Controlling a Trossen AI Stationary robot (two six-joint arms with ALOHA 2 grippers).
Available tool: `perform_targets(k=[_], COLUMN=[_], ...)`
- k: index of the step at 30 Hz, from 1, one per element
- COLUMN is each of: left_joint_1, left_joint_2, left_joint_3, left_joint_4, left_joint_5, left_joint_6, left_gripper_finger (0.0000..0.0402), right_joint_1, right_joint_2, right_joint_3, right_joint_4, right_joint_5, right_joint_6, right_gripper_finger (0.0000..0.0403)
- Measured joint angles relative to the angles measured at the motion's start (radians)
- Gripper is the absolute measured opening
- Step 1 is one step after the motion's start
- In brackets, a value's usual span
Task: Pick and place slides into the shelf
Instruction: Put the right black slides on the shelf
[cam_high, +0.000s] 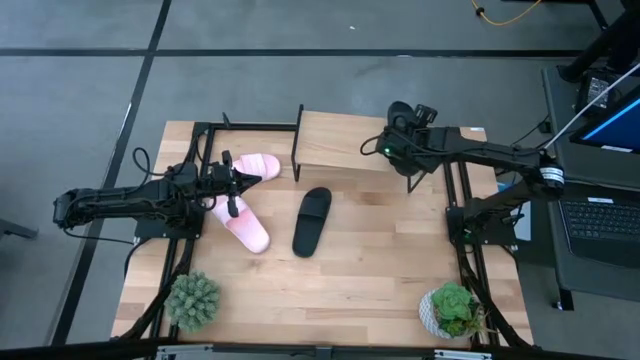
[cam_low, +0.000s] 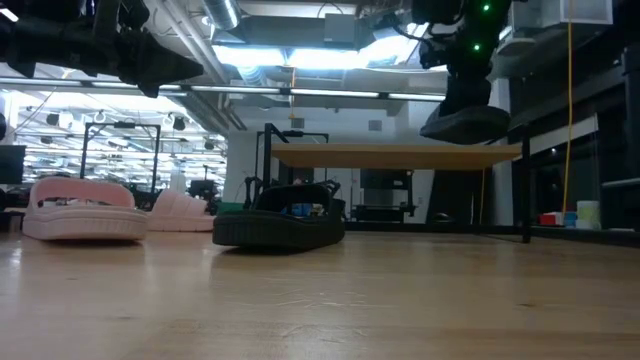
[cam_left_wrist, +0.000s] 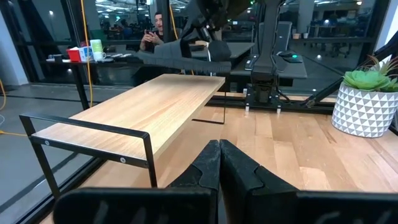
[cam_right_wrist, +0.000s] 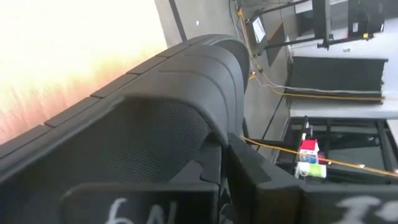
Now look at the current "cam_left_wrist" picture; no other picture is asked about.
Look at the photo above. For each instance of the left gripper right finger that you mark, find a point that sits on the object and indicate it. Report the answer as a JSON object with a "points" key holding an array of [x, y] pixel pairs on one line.
{"points": [[236, 177]]}

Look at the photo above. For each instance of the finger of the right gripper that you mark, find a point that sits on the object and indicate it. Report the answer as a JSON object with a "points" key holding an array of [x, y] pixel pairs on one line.
{"points": [[186, 46]]}

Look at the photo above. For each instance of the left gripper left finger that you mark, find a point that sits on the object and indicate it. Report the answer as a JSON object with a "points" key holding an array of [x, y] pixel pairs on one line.
{"points": [[205, 168]]}

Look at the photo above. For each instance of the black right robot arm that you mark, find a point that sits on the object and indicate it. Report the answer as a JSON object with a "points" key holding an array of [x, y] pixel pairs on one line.
{"points": [[267, 46]]}

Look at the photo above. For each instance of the person's hand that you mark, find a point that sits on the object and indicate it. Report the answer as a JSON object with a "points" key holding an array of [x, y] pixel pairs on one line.
{"points": [[150, 37]]}

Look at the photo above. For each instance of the person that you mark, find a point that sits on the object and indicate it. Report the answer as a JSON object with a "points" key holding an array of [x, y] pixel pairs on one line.
{"points": [[158, 21]]}

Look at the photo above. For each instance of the black office desk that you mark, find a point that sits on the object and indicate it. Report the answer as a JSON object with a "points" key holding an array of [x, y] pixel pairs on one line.
{"points": [[289, 71], [241, 47]]}

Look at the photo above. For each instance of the black keyboard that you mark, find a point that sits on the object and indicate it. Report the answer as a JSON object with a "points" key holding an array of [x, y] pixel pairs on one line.
{"points": [[248, 63]]}

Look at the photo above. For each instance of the black monitor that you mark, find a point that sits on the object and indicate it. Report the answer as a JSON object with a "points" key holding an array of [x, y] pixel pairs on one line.
{"points": [[283, 34]]}

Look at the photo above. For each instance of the black computer mouse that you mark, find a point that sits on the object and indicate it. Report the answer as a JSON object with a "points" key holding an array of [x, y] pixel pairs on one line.
{"points": [[285, 54]]}

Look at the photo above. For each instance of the white mug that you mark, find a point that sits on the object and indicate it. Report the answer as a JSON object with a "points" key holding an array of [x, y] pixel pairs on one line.
{"points": [[100, 56]]}

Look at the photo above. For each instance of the white and green canister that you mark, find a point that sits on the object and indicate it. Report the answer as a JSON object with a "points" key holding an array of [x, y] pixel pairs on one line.
{"points": [[96, 46]]}

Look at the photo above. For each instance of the white and blue box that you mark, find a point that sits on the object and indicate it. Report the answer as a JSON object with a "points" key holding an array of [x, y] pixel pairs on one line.
{"points": [[86, 53]]}

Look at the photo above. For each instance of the black side desk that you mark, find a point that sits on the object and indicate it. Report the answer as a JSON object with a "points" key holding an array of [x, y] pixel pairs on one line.
{"points": [[81, 81]]}

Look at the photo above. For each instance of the red box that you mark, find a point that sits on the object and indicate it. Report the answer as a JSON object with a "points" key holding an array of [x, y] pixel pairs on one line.
{"points": [[74, 56]]}

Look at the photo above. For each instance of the white grey triangle-pattern plant pot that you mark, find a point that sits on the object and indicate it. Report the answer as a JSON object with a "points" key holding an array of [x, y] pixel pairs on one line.
{"points": [[363, 112]]}

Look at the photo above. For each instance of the green succulent plant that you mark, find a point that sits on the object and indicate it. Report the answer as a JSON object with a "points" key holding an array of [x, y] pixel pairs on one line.
{"points": [[367, 79]]}

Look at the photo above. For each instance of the wooden shelf with black frame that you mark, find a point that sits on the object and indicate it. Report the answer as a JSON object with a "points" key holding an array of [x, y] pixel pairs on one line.
{"points": [[140, 109]]}

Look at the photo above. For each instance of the black frame rail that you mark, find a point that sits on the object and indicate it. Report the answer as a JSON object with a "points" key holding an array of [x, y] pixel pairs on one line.
{"points": [[308, 107]]}

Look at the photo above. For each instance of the black diagonal frame strut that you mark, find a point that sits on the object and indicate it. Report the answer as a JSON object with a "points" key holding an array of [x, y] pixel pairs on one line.
{"points": [[342, 79]]}

